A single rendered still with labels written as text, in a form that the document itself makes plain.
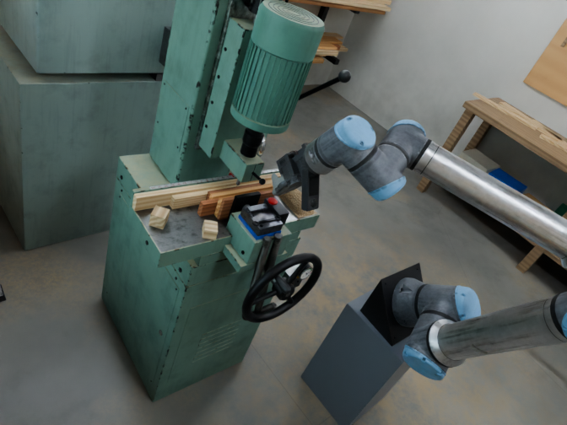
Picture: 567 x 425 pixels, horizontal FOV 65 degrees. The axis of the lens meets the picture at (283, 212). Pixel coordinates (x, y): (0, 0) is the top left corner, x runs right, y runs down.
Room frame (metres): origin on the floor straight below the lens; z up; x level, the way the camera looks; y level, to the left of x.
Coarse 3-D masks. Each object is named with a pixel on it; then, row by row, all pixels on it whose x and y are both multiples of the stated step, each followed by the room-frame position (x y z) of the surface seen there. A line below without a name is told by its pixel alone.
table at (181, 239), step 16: (176, 208) 1.03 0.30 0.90; (192, 208) 1.06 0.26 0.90; (288, 208) 1.25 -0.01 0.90; (144, 224) 0.91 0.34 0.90; (176, 224) 0.96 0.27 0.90; (192, 224) 0.99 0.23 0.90; (224, 224) 1.04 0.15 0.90; (288, 224) 1.18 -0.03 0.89; (304, 224) 1.25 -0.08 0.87; (144, 240) 0.89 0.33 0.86; (160, 240) 0.88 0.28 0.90; (176, 240) 0.90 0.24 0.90; (192, 240) 0.93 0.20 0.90; (208, 240) 0.95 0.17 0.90; (224, 240) 0.99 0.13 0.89; (160, 256) 0.83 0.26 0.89; (176, 256) 0.87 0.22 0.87; (192, 256) 0.92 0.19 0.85
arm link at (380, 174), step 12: (384, 144) 1.04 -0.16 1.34; (372, 156) 0.96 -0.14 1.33; (384, 156) 0.99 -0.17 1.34; (396, 156) 1.01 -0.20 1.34; (360, 168) 0.95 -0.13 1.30; (372, 168) 0.95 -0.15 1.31; (384, 168) 0.96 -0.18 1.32; (396, 168) 0.99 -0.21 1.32; (360, 180) 0.96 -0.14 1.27; (372, 180) 0.95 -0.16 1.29; (384, 180) 0.95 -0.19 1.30; (396, 180) 0.96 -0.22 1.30; (372, 192) 0.95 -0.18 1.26; (384, 192) 0.94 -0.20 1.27; (396, 192) 0.95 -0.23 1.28
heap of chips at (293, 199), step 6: (288, 192) 1.30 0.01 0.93; (294, 192) 1.31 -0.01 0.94; (300, 192) 1.32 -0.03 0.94; (282, 198) 1.29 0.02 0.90; (288, 198) 1.28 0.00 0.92; (294, 198) 1.28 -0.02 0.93; (300, 198) 1.29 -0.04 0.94; (288, 204) 1.27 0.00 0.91; (294, 204) 1.26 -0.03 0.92; (300, 204) 1.27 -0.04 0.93; (294, 210) 1.25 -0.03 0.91; (300, 210) 1.25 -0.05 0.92; (312, 210) 1.28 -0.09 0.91; (300, 216) 1.24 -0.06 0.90; (306, 216) 1.26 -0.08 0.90
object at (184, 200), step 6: (270, 180) 1.31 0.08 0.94; (228, 186) 1.18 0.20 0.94; (192, 192) 1.08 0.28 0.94; (198, 192) 1.09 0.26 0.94; (204, 192) 1.10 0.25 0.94; (174, 198) 1.02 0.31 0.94; (180, 198) 1.03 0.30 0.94; (186, 198) 1.05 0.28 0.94; (192, 198) 1.06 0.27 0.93; (198, 198) 1.08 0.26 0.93; (204, 198) 1.10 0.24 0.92; (174, 204) 1.02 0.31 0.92; (180, 204) 1.03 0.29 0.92; (186, 204) 1.05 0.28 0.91; (192, 204) 1.07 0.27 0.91; (198, 204) 1.08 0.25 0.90
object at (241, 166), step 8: (224, 144) 1.22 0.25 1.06; (232, 144) 1.22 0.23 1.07; (240, 144) 1.24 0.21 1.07; (224, 152) 1.21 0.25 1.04; (232, 152) 1.19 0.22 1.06; (224, 160) 1.20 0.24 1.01; (232, 160) 1.18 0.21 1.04; (240, 160) 1.16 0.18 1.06; (248, 160) 1.17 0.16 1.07; (256, 160) 1.18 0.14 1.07; (232, 168) 1.18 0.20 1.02; (240, 168) 1.15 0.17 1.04; (248, 168) 1.15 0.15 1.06; (256, 168) 1.17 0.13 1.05; (240, 176) 1.14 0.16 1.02; (248, 176) 1.16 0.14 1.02
